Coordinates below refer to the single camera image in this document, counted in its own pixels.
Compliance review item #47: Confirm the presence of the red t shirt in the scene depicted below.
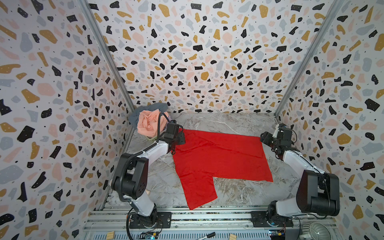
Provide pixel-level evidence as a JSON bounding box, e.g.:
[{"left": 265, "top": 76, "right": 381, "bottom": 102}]
[{"left": 173, "top": 130, "right": 273, "bottom": 210}]

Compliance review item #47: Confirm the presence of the small wooden block left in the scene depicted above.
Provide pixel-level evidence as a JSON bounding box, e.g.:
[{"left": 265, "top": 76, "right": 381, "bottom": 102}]
[{"left": 106, "top": 231, "right": 115, "bottom": 240}]

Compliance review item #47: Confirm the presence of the pink t shirt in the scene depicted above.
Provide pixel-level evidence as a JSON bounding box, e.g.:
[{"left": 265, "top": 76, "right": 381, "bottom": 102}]
[{"left": 137, "top": 110, "right": 160, "bottom": 138}]

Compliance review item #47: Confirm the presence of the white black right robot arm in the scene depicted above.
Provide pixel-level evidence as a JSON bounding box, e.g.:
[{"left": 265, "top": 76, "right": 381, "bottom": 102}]
[{"left": 261, "top": 124, "right": 340, "bottom": 226}]

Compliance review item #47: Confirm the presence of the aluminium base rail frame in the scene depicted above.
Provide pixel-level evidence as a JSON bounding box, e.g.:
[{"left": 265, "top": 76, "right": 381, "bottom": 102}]
[{"left": 82, "top": 204, "right": 338, "bottom": 240}]

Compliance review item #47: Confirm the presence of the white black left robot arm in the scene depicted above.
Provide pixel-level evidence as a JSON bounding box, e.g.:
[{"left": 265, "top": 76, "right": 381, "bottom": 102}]
[{"left": 111, "top": 112, "right": 186, "bottom": 228}]

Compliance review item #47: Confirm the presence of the circuit board right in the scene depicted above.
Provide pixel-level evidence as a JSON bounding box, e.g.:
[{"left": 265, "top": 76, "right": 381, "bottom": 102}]
[{"left": 269, "top": 231, "right": 286, "bottom": 240}]

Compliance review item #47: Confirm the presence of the black marker pen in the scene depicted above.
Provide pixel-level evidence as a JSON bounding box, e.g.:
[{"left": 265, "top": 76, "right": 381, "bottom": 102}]
[{"left": 198, "top": 232, "right": 216, "bottom": 240}]

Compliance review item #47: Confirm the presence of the grey t shirt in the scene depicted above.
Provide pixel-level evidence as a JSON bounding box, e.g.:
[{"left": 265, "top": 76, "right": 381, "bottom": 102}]
[{"left": 129, "top": 103, "right": 169, "bottom": 129}]

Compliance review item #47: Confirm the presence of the white fan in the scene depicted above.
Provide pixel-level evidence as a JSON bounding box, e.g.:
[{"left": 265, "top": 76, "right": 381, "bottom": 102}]
[{"left": 299, "top": 222, "right": 332, "bottom": 240}]

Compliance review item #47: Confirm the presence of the green perforated plastic basket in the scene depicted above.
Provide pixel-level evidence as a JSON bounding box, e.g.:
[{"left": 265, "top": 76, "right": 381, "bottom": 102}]
[{"left": 146, "top": 134, "right": 164, "bottom": 142}]

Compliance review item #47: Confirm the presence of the small wooden block right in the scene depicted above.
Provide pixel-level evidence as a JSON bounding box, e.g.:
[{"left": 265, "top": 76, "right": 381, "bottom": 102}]
[{"left": 229, "top": 234, "right": 237, "bottom": 240}]

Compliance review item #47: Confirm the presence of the green circuit board left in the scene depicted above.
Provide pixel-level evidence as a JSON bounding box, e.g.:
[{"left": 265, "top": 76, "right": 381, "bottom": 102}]
[{"left": 138, "top": 232, "right": 159, "bottom": 240}]

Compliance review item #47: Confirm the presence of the small wooden block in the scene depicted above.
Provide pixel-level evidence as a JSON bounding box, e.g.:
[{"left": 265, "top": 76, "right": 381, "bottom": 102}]
[
  {"left": 229, "top": 234, "right": 237, "bottom": 240},
  {"left": 106, "top": 231, "right": 115, "bottom": 240}
]

